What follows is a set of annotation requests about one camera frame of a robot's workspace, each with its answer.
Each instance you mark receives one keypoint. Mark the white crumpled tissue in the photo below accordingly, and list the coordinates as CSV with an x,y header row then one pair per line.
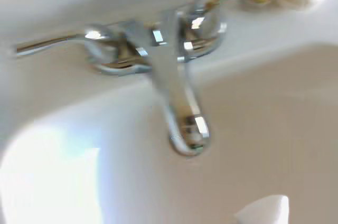
x,y
264,209

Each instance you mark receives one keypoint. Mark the white vanity sink top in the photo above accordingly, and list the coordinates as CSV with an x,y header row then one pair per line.
x,y
264,102

